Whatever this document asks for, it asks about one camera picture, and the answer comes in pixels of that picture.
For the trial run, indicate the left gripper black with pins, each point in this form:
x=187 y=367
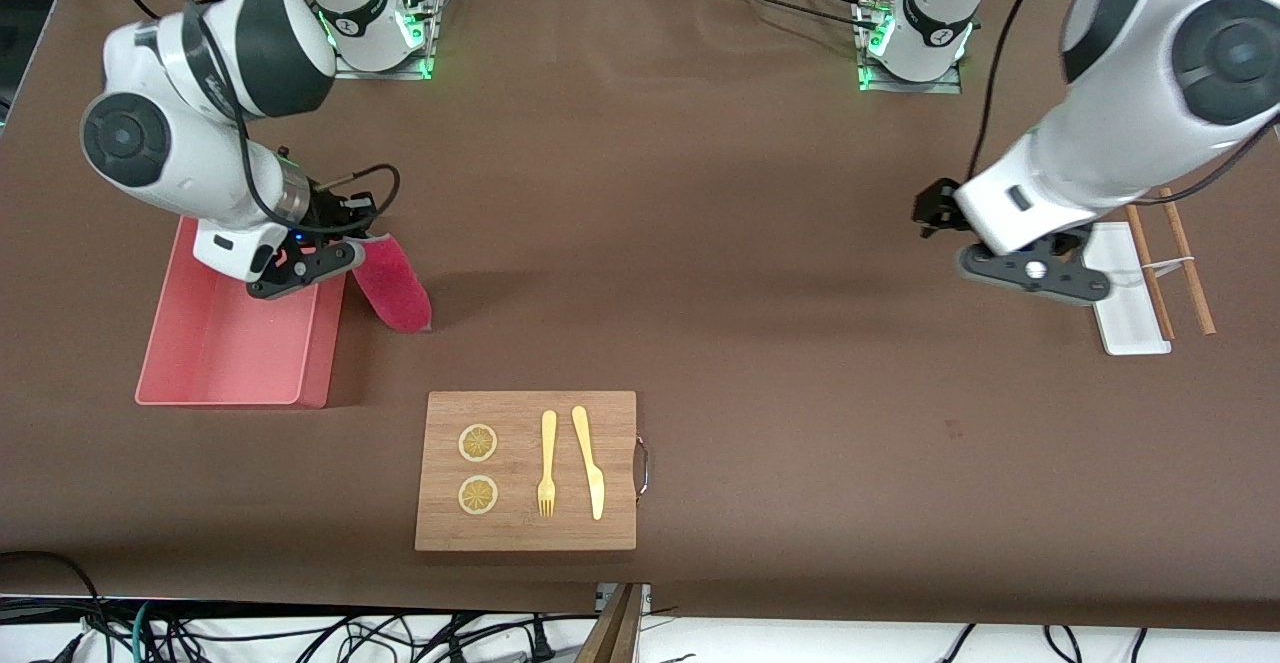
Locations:
x=936 y=207

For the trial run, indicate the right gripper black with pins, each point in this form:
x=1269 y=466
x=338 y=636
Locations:
x=330 y=215

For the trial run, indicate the pink red cloth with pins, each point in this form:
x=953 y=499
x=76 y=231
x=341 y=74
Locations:
x=395 y=288

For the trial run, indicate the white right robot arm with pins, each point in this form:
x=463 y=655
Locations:
x=200 y=143

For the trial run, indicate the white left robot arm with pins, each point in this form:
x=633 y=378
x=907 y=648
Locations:
x=1150 y=93

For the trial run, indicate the pink plastic bin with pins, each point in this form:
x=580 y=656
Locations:
x=230 y=343

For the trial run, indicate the brown wooden stick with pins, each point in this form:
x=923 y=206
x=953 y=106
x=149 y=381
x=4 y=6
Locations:
x=1152 y=278
x=1198 y=295

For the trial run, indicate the white rectangular tray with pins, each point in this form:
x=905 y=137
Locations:
x=1130 y=328

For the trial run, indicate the lemon slice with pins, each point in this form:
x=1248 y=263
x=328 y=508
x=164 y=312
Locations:
x=478 y=443
x=478 y=496

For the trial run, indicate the yellow plastic fork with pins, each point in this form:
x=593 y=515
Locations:
x=548 y=443

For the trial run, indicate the wooden cutting board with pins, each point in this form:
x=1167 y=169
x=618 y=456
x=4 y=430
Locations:
x=520 y=533

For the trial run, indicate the yellow plastic knife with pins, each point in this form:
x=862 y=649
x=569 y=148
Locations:
x=595 y=488

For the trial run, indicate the black power plug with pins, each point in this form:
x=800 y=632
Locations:
x=540 y=648

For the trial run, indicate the brown wooden bar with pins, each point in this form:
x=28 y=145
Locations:
x=612 y=633

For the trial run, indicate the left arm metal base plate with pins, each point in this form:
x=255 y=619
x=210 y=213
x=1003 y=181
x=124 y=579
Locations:
x=910 y=87

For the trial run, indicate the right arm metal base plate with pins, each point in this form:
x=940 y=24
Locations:
x=380 y=74

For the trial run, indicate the small metal bracket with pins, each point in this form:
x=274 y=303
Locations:
x=646 y=598

